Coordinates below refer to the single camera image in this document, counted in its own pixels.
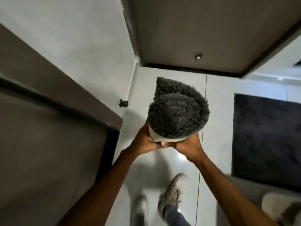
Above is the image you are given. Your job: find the grey shaggy mat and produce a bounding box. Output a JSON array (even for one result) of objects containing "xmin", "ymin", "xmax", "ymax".
[{"xmin": 148, "ymin": 77, "xmax": 211, "ymax": 142}]

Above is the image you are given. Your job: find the grey-brown door with dark edge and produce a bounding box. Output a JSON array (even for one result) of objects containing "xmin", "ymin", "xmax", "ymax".
[{"xmin": 0, "ymin": 23, "xmax": 124, "ymax": 226}]

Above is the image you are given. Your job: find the grey-brown open door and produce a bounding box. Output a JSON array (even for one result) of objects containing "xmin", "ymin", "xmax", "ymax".
[{"xmin": 120, "ymin": 0, "xmax": 301, "ymax": 78}]

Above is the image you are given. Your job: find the person's left hand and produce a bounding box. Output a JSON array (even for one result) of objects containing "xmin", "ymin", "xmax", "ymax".
[{"xmin": 129, "ymin": 118, "xmax": 162, "ymax": 154}]

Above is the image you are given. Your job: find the person's grey left shoe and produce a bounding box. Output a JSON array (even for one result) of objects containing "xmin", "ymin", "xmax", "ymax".
[{"xmin": 130, "ymin": 195, "xmax": 149, "ymax": 226}]

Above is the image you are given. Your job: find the person's right hand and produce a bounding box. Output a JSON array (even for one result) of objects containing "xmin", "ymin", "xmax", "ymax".
[{"xmin": 165, "ymin": 132, "xmax": 205, "ymax": 163}]

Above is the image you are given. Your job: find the person's left forearm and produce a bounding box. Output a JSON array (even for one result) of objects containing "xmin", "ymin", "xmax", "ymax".
[{"xmin": 58, "ymin": 148, "xmax": 141, "ymax": 226}]

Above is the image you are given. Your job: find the white and brown furry object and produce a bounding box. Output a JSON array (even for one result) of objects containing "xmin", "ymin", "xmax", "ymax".
[{"xmin": 261, "ymin": 192, "xmax": 301, "ymax": 226}]

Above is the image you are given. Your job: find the person's grey shoe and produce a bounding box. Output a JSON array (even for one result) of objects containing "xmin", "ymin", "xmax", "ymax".
[
  {"xmin": 158, "ymin": 173, "xmax": 188, "ymax": 219},
  {"xmin": 130, "ymin": 195, "xmax": 149, "ymax": 226}
]

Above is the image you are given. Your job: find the person's blue jeans leg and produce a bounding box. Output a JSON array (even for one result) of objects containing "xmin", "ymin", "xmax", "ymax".
[{"xmin": 163, "ymin": 205, "xmax": 193, "ymax": 226}]

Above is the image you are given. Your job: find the dark grey floor mat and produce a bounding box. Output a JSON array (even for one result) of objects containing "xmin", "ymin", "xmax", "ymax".
[{"xmin": 231, "ymin": 93, "xmax": 301, "ymax": 193}]

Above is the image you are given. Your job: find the person's grey right shoe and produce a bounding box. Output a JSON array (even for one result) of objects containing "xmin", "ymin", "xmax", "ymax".
[{"xmin": 158, "ymin": 173, "xmax": 188, "ymax": 219}]

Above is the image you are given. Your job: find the person's right forearm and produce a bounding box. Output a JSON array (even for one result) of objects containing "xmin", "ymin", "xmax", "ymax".
[{"xmin": 187, "ymin": 151, "xmax": 279, "ymax": 226}]

